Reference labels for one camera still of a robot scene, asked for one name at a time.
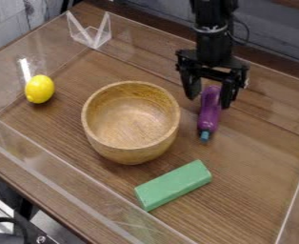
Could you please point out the green rectangular block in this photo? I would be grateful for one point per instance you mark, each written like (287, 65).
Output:
(171, 185)

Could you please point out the yellow toy lemon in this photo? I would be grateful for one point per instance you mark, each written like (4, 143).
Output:
(39, 89)

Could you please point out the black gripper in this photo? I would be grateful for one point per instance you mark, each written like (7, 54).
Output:
(193, 70)

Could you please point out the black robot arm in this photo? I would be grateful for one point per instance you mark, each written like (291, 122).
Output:
(211, 59)

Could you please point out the clear acrylic tray wall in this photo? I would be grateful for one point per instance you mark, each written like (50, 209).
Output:
(249, 205)

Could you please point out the purple toy eggplant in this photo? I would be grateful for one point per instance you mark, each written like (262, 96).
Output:
(210, 112)

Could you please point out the brown wooden bowl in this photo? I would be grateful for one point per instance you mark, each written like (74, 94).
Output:
(131, 120)

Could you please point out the black metal bracket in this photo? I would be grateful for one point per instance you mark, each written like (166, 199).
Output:
(36, 235)

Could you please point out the clear acrylic corner bracket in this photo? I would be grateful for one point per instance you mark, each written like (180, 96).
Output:
(92, 37)

